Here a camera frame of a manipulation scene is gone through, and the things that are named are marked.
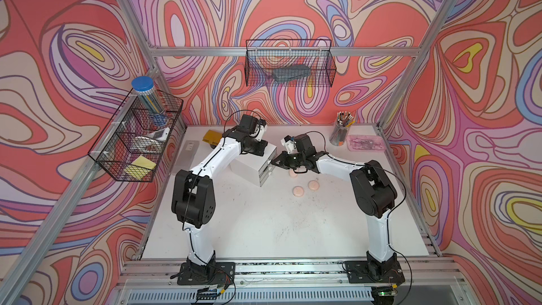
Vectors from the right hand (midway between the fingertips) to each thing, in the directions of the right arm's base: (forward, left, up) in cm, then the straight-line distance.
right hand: (273, 167), depth 94 cm
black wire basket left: (-4, +51, +22) cm, 55 cm away
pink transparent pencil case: (+18, -51, -7) cm, 54 cm away
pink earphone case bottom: (-9, -11, -7) cm, 16 cm away
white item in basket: (-2, +39, +25) cm, 46 cm away
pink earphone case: (-6, -18, -7) cm, 21 cm away
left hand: (+5, +4, +6) cm, 9 cm away
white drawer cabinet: (-5, +7, +7) cm, 11 cm away
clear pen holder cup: (+19, -35, +3) cm, 40 cm away
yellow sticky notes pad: (-16, +40, +26) cm, 51 cm away
